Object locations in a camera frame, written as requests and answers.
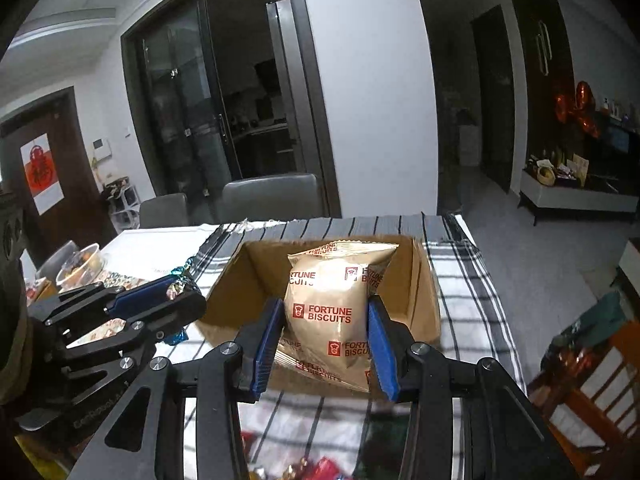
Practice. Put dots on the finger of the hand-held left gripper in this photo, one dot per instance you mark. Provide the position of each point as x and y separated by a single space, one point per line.
172 315
142 297

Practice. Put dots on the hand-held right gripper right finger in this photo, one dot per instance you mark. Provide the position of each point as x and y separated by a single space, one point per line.
382 360

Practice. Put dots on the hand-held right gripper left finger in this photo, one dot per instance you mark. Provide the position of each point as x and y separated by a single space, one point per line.
264 355

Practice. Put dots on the foil candy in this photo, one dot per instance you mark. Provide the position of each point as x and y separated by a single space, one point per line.
182 284

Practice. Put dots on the beige biscuit packet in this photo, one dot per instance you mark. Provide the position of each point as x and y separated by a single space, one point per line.
325 290
320 372
350 246

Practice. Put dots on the cardboard box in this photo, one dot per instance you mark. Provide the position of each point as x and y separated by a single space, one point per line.
230 295

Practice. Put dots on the clear plastic bowl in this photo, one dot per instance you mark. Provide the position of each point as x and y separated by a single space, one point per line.
82 265

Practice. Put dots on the small grey chair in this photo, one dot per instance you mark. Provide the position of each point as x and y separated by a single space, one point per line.
162 210

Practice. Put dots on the white storage rack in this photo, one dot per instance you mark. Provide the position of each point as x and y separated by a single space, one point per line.
122 205

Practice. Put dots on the grey bowl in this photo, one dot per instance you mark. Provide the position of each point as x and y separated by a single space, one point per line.
52 260

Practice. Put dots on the black white striped cloth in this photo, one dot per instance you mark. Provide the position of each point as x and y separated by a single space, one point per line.
470 300

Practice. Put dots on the pile of wrapped candies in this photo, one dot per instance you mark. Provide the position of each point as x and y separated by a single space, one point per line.
300 470

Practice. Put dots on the brown wooden door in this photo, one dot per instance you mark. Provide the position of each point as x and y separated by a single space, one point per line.
75 160

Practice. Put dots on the large grey chair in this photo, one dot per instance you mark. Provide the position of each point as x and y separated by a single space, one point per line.
272 197

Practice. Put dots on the red white door poster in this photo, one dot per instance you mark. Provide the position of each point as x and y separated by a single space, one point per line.
41 172

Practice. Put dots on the dark framed glass sliding door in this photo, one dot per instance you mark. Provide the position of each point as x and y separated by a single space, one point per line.
175 110

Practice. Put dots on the wooden chair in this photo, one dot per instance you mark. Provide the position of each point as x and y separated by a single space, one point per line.
595 400

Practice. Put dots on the teal cloth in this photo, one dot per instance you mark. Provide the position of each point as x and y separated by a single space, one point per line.
595 317

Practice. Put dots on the white bin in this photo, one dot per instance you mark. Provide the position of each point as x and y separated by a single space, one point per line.
469 145

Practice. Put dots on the yellow basket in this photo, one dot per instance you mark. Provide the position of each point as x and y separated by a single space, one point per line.
546 175

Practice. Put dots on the low white cabinet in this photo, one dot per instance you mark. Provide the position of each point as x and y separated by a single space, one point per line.
575 200

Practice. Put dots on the silver refrigerator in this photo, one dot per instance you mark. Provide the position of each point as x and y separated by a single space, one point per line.
286 85

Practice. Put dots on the dark hallway door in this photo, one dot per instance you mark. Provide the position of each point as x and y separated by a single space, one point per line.
492 100

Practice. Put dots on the tall dark cabinet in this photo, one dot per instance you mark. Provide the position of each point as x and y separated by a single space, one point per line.
535 85

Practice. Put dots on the black television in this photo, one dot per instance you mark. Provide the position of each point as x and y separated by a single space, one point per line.
620 139

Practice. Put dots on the red foil balloons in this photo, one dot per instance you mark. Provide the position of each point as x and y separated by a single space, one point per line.
580 100

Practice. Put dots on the white wall intercom panel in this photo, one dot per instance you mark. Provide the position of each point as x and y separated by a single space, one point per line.
101 150

